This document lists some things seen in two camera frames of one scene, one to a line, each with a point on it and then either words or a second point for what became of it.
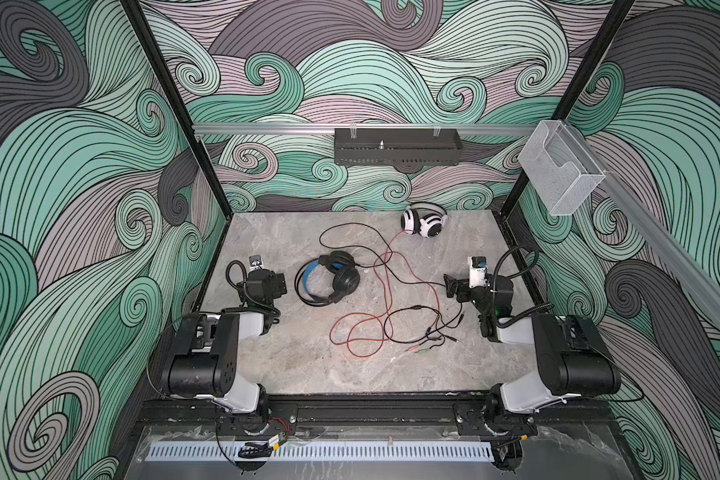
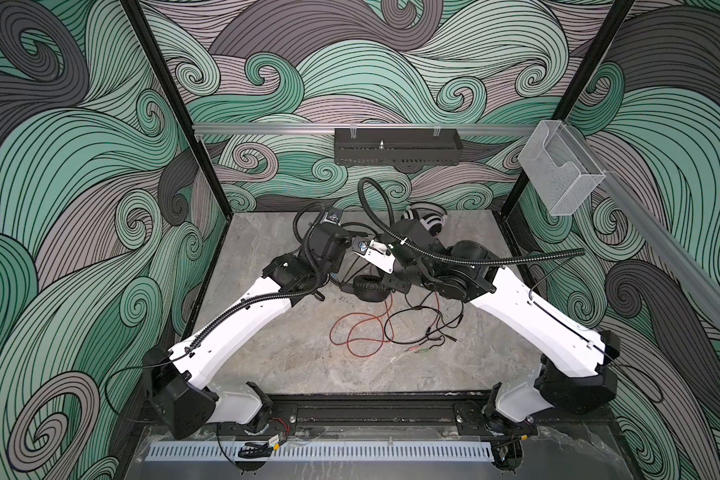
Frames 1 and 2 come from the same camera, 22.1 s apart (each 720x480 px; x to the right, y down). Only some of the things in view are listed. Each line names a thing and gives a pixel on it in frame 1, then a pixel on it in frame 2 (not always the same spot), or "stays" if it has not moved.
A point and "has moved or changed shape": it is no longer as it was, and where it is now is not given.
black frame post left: (179, 114) stays
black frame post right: (574, 96) stays
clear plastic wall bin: (560, 167) stays
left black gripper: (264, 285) → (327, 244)
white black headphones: (425, 218) stays
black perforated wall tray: (398, 146) stays
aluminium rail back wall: (365, 128) stays
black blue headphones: (346, 278) has moved or changed shape
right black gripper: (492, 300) → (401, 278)
